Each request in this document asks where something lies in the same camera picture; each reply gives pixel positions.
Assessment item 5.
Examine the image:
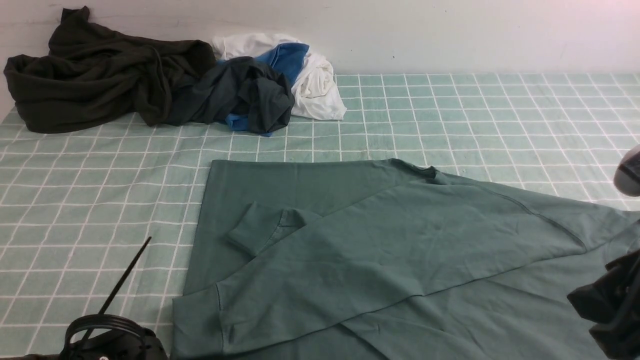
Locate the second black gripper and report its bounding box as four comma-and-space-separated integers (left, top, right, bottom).
567, 250, 640, 360

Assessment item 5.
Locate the green long-sleeve top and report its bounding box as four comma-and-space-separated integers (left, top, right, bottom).
171, 159, 639, 360

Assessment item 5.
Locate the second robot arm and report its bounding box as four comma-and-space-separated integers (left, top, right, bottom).
567, 145, 640, 360

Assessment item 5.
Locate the black silver Piper robot arm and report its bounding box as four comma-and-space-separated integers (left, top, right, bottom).
10, 314, 169, 360

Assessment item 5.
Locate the blue crumpled garment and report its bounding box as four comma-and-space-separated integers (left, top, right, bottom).
225, 42, 309, 137

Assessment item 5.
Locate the dark grey crumpled garment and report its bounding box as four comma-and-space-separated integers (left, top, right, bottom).
163, 56, 295, 135

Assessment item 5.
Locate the green checked tablecloth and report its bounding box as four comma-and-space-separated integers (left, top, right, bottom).
0, 73, 640, 357

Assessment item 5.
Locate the dark olive crumpled garment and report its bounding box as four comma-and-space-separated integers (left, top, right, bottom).
3, 6, 217, 134

